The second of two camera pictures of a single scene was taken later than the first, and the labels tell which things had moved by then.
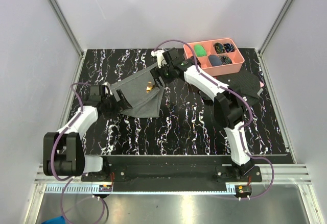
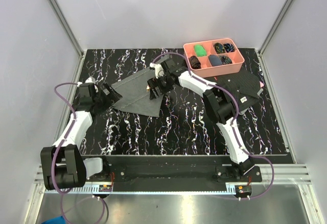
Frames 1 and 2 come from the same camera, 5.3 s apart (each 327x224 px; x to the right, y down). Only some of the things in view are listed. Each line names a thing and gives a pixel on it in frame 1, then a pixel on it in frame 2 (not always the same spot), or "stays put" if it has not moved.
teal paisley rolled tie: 226,60 stays put
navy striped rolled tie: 229,47 stays put
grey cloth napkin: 142,93 stays put
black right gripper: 156,73 → 153,83
